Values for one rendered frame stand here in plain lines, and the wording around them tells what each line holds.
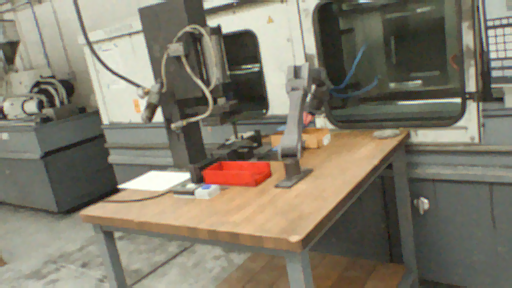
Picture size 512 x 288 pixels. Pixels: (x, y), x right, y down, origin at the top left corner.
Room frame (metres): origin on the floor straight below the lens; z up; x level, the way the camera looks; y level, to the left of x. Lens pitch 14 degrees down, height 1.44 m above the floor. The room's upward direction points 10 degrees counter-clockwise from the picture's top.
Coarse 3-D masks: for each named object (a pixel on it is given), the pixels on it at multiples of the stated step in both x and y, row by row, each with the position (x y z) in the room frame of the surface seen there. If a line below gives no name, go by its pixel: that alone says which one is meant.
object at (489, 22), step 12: (480, 0) 1.73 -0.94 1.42; (492, 0) 1.70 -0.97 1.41; (504, 0) 1.66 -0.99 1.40; (492, 12) 1.70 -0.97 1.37; (504, 12) 1.67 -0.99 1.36; (492, 24) 1.71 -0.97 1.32; (504, 24) 1.68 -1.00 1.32; (492, 36) 1.72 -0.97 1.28; (504, 36) 1.68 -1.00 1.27; (492, 48) 1.72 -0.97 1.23; (504, 48) 1.69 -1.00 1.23; (492, 60) 1.73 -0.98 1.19; (504, 60) 1.70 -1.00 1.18; (492, 72) 1.74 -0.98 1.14; (504, 72) 1.70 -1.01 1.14; (492, 84) 1.74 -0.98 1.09; (504, 84) 1.71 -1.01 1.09
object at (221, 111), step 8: (216, 96) 1.94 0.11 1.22; (224, 96) 1.94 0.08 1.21; (200, 104) 2.08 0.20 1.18; (208, 104) 2.05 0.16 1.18; (216, 104) 1.96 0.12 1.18; (224, 104) 1.92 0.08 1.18; (232, 104) 1.92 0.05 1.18; (184, 112) 2.04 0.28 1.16; (192, 112) 2.01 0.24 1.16; (200, 112) 1.99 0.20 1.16; (216, 112) 1.92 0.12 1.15; (224, 112) 1.91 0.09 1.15; (232, 112) 1.93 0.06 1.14; (240, 112) 1.97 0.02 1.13; (208, 120) 1.88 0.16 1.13; (216, 120) 1.85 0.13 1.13; (224, 120) 1.87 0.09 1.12; (232, 120) 1.92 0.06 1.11; (208, 128) 1.91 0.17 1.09
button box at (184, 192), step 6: (186, 186) 1.64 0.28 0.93; (198, 186) 1.63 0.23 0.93; (168, 192) 1.69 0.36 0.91; (174, 192) 1.64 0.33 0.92; (180, 192) 1.62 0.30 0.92; (186, 192) 1.60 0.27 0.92; (192, 192) 1.59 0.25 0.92; (144, 198) 1.67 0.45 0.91; (150, 198) 1.67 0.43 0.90; (96, 204) 1.76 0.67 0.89
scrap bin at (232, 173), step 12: (216, 168) 1.79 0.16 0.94; (228, 168) 1.79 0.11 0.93; (240, 168) 1.76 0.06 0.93; (252, 168) 1.72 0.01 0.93; (264, 168) 1.69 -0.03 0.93; (204, 180) 1.72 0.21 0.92; (216, 180) 1.69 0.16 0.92; (228, 180) 1.65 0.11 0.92; (240, 180) 1.62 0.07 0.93; (252, 180) 1.59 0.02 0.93; (264, 180) 1.63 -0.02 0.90
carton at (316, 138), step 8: (304, 128) 2.12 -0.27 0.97; (312, 128) 2.09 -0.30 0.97; (320, 128) 2.07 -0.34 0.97; (272, 136) 2.09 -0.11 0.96; (280, 136) 2.07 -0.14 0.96; (304, 136) 1.99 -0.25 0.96; (312, 136) 1.97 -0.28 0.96; (320, 136) 2.07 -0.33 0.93; (328, 136) 2.04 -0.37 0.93; (272, 144) 2.10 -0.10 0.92; (304, 144) 1.99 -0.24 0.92; (312, 144) 1.97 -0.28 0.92; (320, 144) 1.97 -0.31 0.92
